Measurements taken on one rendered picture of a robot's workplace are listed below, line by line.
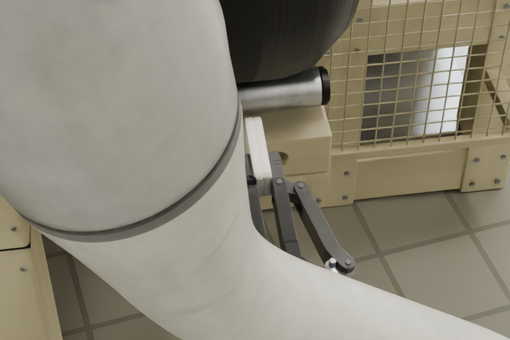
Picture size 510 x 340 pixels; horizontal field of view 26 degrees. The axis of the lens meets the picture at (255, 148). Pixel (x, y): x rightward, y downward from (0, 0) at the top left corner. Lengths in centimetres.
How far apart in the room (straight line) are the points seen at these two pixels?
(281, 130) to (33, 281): 46
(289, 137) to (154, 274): 80
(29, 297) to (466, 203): 112
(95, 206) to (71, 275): 186
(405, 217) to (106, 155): 199
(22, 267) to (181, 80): 115
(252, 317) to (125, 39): 22
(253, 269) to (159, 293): 5
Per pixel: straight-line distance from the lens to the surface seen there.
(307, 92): 122
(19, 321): 159
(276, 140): 123
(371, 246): 227
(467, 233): 232
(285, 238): 93
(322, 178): 128
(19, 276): 152
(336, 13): 102
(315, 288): 55
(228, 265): 47
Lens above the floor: 172
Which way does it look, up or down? 44 degrees down
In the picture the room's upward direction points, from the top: straight up
